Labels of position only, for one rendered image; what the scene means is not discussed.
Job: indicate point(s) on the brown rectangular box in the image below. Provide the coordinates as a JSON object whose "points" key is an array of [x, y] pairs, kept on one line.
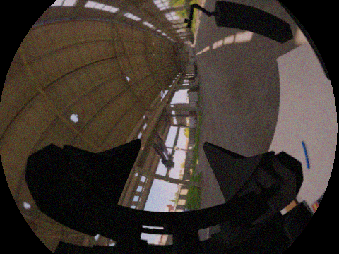
{"points": [[291, 205]]}

